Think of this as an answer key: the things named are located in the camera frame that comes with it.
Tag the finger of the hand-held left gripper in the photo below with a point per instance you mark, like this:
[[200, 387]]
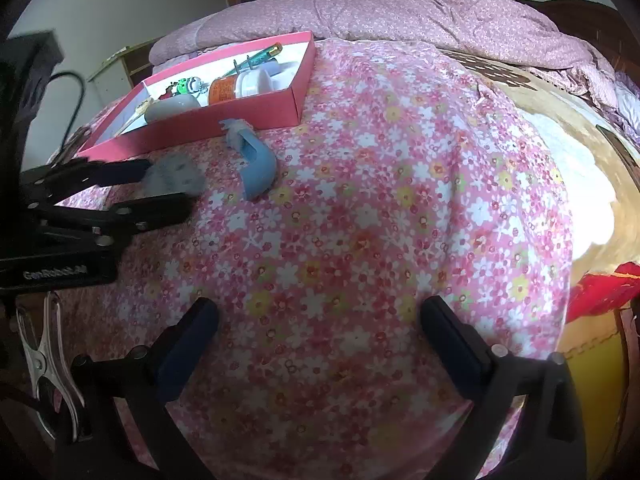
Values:
[[150, 210], [110, 171]]

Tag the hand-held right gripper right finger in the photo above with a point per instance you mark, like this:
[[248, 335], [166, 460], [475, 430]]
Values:
[[460, 355]]

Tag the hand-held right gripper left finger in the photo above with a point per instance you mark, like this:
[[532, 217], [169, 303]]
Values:
[[185, 355]]

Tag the grey dotted item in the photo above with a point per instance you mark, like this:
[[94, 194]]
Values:
[[175, 175]]

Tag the red cardboard box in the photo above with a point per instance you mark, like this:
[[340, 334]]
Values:
[[200, 132]]

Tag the green transparent tool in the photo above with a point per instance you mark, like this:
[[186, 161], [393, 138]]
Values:
[[262, 54]]

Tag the pale blue plastic item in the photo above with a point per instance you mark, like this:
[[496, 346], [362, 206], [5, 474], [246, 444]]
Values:
[[172, 107]]

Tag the wooden bedside cabinet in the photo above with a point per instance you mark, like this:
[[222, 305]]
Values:
[[130, 60]]

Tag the metal spring clip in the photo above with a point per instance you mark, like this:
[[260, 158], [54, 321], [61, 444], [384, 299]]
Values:
[[45, 360]]

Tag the orange bottle with white cap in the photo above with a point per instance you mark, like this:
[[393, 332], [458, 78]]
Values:
[[225, 90]]

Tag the red cloth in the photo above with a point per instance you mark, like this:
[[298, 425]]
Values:
[[600, 287]]

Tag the pink floral bed sheet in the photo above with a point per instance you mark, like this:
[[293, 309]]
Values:
[[350, 210]]

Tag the pink quilt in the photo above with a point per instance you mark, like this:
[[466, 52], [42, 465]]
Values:
[[400, 15]]

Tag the dark wooden headboard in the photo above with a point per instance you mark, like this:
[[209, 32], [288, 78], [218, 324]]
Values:
[[590, 20]]

